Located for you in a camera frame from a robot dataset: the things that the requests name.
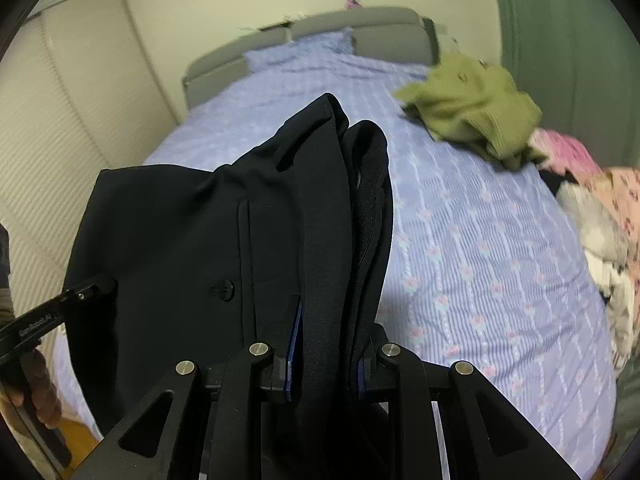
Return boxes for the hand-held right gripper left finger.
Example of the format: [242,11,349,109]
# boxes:
[75,305,306,480]

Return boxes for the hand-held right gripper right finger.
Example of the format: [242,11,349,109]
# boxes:
[356,322,583,480]

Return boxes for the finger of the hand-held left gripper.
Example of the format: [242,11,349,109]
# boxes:
[0,277,119,367]

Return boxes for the black pants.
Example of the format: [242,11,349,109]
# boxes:
[65,92,396,480]

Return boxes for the person's left hand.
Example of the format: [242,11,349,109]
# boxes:
[9,347,63,430]

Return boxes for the purple striped bed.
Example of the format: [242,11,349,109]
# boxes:
[50,30,618,480]

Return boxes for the white slatted closet door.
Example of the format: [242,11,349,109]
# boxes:
[0,0,181,311]

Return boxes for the white crumpled clothes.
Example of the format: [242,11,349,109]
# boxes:
[585,250,640,366]

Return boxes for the black cloth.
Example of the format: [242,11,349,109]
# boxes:
[540,170,571,196]

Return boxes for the white grey cloth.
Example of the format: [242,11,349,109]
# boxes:
[555,180,628,261]

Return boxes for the green knitted sweater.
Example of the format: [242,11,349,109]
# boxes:
[392,52,543,171]

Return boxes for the pink cloth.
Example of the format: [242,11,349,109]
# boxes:
[527,127,603,176]

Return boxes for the pink printed garment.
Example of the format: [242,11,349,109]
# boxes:
[592,167,640,241]

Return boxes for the purple striped pillow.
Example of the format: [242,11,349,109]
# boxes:
[242,30,353,73]

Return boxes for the grey padded headboard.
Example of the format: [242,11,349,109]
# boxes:
[181,6,441,111]

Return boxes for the green curtain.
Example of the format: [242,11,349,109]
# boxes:
[487,0,640,171]

